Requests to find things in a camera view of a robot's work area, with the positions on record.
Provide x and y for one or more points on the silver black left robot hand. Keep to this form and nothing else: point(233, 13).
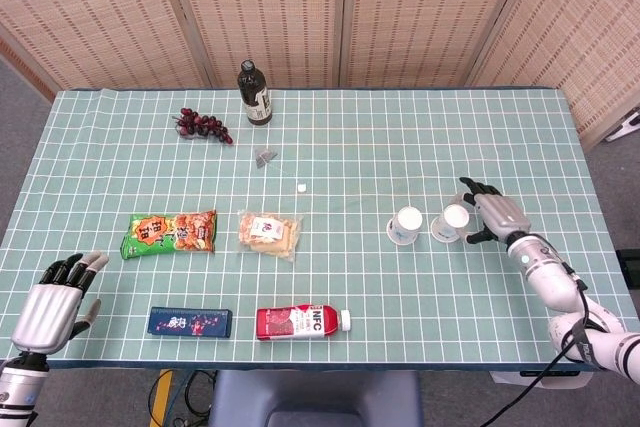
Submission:
point(47, 317)

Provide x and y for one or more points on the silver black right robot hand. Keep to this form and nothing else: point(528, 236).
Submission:
point(505, 217)

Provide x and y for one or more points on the white paper cup blue print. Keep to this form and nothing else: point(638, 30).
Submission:
point(406, 224)
point(450, 222)

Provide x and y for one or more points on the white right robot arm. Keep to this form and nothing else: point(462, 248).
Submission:
point(550, 282)

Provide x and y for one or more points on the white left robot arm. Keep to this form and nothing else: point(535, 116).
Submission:
point(17, 389)

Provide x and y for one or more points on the dark blue printed box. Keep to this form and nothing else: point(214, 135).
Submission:
point(190, 323)

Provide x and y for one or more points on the green snack bag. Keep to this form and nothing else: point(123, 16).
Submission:
point(165, 234)

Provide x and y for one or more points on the white stand foot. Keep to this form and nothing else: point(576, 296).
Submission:
point(622, 128)

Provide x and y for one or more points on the green grid tablecloth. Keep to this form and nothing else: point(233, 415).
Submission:
point(350, 272)

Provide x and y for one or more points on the white box with black strip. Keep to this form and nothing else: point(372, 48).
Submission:
point(550, 379)

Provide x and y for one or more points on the red NFC juice bottle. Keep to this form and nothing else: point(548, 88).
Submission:
point(295, 322)

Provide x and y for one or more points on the clear packet of pastries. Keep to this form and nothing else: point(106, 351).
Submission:
point(267, 234)

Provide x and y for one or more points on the dark red grape bunch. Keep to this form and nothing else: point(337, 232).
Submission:
point(200, 125)

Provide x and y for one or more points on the pyramid tea bag with tag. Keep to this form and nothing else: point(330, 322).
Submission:
point(261, 157)

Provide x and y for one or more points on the grey blue padded seat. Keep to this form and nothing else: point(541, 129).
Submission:
point(310, 392)

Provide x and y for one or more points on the dark brown drink bottle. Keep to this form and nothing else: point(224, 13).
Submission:
point(255, 97)

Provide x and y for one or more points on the bamboo folding screen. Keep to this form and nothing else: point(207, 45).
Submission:
point(125, 12)

